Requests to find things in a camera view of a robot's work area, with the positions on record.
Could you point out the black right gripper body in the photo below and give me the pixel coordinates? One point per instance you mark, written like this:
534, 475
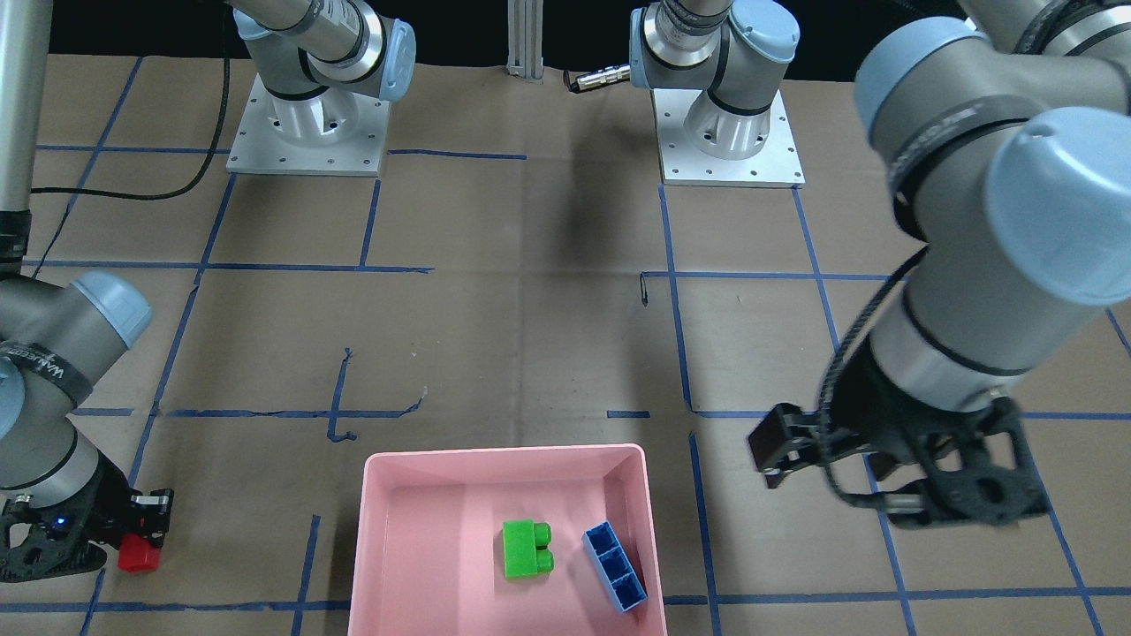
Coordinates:
111, 502

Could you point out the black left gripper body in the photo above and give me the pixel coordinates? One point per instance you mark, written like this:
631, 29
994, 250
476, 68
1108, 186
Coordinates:
884, 413

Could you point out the red toy block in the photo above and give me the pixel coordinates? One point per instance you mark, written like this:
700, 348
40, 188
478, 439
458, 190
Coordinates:
137, 555

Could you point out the blue toy block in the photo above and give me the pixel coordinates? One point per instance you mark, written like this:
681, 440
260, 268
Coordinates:
614, 569

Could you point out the green toy block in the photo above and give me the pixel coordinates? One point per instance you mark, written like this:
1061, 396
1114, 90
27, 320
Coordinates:
526, 549

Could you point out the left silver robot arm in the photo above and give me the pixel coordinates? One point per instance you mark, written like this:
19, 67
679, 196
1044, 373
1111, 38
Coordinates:
1005, 137

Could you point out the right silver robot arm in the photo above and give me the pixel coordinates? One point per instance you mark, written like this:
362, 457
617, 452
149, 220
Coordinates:
327, 75

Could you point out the pink plastic box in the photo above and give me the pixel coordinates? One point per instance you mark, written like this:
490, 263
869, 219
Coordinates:
430, 555

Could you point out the metal cylinder connector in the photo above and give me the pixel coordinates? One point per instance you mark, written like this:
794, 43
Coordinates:
598, 79

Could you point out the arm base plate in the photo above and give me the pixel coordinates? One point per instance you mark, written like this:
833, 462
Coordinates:
702, 145
335, 133

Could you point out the aluminium frame post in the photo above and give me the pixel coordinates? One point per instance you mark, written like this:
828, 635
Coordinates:
524, 32

